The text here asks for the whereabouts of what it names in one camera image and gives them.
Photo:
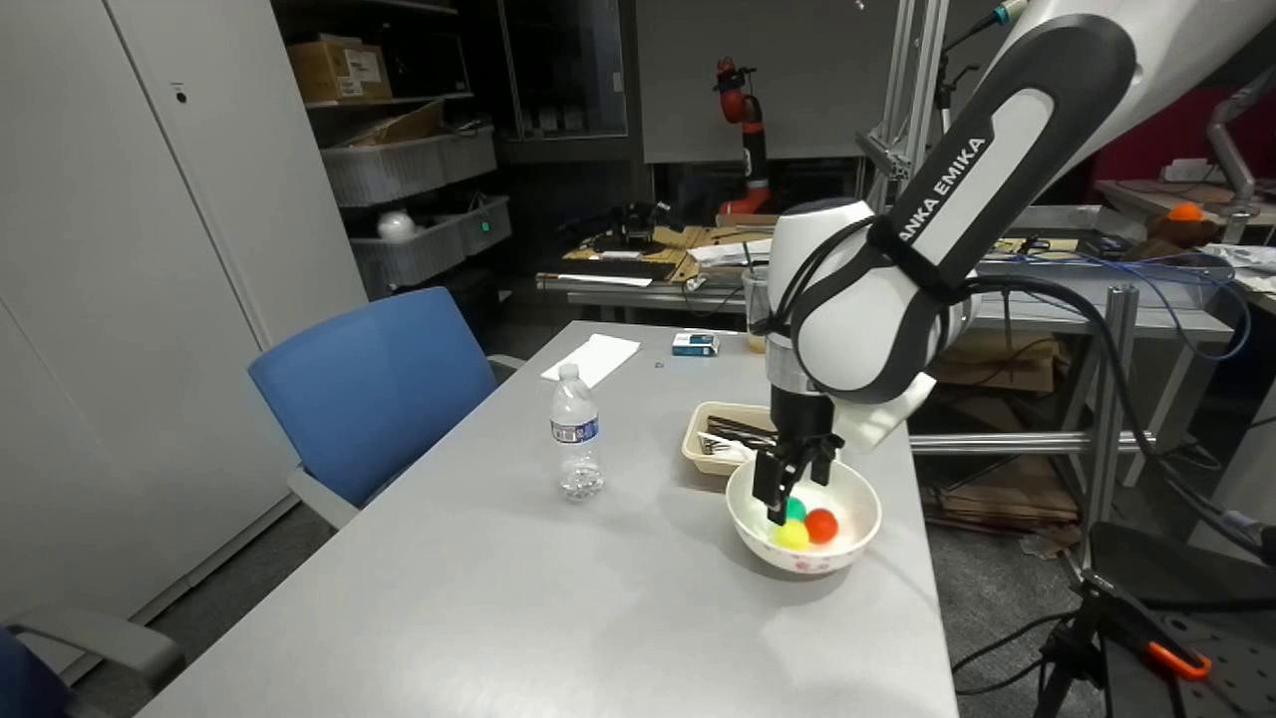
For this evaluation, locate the blue chair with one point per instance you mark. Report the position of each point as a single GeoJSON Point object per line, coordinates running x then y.
{"type": "Point", "coordinates": [370, 394]}
{"type": "Point", "coordinates": [41, 646]}

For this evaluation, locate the black plastic fork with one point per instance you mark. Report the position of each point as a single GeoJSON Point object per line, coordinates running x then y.
{"type": "Point", "coordinates": [738, 434]}

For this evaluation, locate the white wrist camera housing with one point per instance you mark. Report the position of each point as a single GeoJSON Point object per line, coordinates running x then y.
{"type": "Point", "coordinates": [869, 424]}

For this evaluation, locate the clear water bottle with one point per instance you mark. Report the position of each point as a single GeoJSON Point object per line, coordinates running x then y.
{"type": "Point", "coordinates": [575, 435]}

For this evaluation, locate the yellow ball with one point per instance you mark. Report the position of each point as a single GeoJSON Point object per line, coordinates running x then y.
{"type": "Point", "coordinates": [793, 535]}

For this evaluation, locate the blue chair far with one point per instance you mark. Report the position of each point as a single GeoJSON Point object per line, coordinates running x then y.
{"type": "Point", "coordinates": [41, 646]}

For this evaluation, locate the blue chair near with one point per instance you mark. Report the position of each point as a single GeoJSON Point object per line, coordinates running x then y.
{"type": "Point", "coordinates": [370, 394]}

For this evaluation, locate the white paper sheet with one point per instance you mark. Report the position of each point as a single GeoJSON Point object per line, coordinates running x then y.
{"type": "Point", "coordinates": [596, 356]}

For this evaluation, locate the small blue white box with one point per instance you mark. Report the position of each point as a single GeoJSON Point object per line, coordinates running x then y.
{"type": "Point", "coordinates": [694, 346]}

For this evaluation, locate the white bowl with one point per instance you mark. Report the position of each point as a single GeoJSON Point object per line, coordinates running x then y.
{"type": "Point", "coordinates": [846, 496]}

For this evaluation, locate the green ball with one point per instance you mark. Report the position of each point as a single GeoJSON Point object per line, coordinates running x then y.
{"type": "Point", "coordinates": [797, 507]}

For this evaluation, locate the orange black clamp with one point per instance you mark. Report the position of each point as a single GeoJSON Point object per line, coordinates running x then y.
{"type": "Point", "coordinates": [1129, 625]}

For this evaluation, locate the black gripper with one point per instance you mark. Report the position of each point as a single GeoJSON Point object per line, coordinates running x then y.
{"type": "Point", "coordinates": [805, 445]}

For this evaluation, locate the grey storage cabinet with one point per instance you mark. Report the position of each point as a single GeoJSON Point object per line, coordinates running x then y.
{"type": "Point", "coordinates": [164, 217]}

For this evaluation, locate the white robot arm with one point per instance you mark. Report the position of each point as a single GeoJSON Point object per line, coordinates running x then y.
{"type": "Point", "coordinates": [862, 302]}

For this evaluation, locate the beige cutlery tray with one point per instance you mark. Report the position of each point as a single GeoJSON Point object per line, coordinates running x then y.
{"type": "Point", "coordinates": [709, 448]}

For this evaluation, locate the orange ball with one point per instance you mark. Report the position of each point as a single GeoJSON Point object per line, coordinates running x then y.
{"type": "Point", "coordinates": [825, 525]}

